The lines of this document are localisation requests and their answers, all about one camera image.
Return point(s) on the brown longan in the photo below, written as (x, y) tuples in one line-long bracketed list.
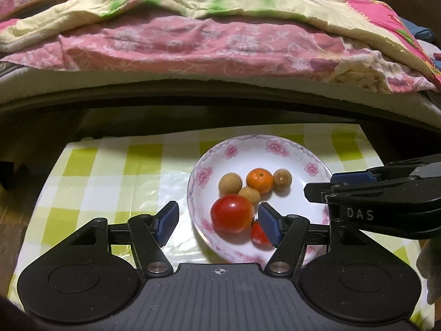
[(282, 178), (249, 194), (230, 183)]

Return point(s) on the large red tomato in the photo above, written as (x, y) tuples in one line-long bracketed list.
[(232, 213)]

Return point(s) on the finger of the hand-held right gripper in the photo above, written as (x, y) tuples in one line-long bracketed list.
[(351, 178), (315, 192)]

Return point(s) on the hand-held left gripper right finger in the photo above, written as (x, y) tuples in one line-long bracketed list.
[(269, 227)]

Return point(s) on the pink floral blanket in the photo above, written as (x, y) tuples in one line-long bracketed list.
[(193, 44)]

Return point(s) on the dark bed frame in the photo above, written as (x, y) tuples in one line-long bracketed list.
[(69, 113)]

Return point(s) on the bright pink cloth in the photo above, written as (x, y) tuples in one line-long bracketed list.
[(389, 17)]

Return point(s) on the pink and yellow floral quilt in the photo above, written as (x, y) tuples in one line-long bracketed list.
[(206, 0)]

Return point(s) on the green checked tablecloth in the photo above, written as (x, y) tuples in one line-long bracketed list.
[(113, 186)]

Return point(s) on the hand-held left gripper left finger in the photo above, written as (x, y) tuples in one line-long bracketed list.
[(167, 223)]

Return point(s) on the small red tomato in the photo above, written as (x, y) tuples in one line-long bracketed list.
[(260, 236)]

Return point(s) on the orange mandarin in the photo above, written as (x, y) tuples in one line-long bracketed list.
[(260, 180)]

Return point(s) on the person's right hand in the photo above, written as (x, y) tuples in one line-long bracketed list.
[(429, 272)]

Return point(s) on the blue cloth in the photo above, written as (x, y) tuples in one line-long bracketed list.
[(422, 34)]

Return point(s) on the white floral plate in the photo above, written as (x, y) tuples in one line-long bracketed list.
[(262, 193)]

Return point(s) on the white mattress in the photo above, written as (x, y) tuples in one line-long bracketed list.
[(137, 86)]

